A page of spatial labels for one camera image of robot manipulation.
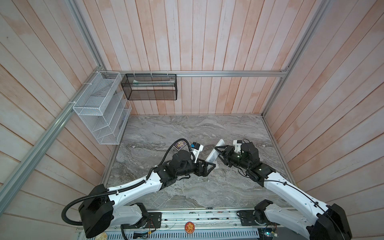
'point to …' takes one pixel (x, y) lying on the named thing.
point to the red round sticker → (189, 227)
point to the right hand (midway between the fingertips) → (214, 149)
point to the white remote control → (214, 154)
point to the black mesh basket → (150, 86)
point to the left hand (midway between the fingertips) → (209, 167)
